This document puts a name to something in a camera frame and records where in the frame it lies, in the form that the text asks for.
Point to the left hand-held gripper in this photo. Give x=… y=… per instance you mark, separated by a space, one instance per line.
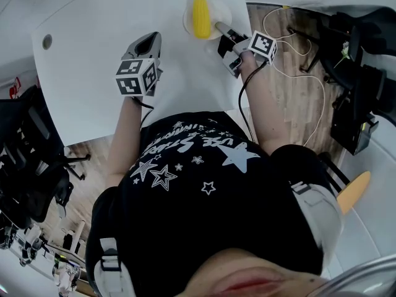
x=136 y=76

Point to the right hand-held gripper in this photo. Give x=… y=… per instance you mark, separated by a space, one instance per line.
x=263 y=45

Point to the white round plate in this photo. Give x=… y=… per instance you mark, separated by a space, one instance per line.
x=221 y=11

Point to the yellow corn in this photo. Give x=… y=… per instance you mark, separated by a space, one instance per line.
x=201 y=17

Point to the person's right forearm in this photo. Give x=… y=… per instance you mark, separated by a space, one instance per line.
x=272 y=104

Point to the person's left forearm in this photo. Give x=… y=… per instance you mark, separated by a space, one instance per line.
x=123 y=135

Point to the white table top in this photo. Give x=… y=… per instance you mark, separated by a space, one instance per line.
x=102 y=42

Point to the black office chair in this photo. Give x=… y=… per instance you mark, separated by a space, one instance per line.
x=383 y=82
x=28 y=153
x=337 y=29

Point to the red printed white bag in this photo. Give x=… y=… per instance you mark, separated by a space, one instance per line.
x=14 y=88

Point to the small white flower sprig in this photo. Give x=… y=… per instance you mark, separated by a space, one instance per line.
x=345 y=51

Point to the person's black star-print shirt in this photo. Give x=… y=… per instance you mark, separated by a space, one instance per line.
x=201 y=215

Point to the black box device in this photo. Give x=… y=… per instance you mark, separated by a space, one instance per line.
x=352 y=131

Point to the yellow chair seat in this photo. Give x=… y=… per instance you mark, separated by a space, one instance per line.
x=354 y=192

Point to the person's chin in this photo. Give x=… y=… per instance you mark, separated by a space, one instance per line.
x=247 y=277

